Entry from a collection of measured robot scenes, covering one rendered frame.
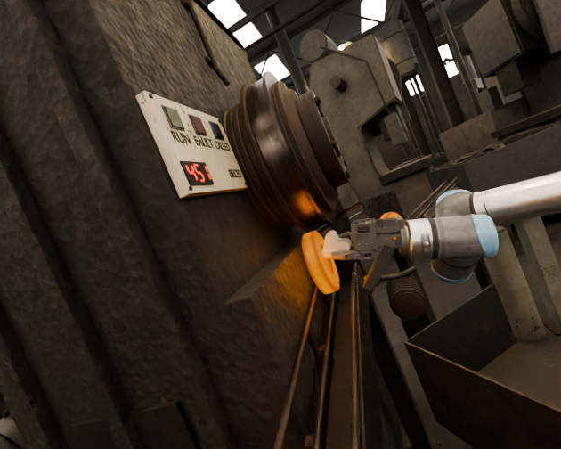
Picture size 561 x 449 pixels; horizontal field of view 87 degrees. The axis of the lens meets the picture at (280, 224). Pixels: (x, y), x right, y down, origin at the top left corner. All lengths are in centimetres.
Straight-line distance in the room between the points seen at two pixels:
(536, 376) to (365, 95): 324
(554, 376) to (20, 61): 99
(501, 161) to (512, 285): 160
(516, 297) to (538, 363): 108
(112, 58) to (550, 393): 81
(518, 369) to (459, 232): 25
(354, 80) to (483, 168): 159
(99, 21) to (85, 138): 19
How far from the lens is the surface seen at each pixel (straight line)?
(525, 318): 176
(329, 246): 71
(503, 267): 165
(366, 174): 358
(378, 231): 70
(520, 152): 319
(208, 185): 57
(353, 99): 364
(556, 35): 416
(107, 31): 63
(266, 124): 73
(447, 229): 70
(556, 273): 179
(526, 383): 61
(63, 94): 62
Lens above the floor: 98
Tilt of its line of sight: 3 degrees down
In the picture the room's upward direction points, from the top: 23 degrees counter-clockwise
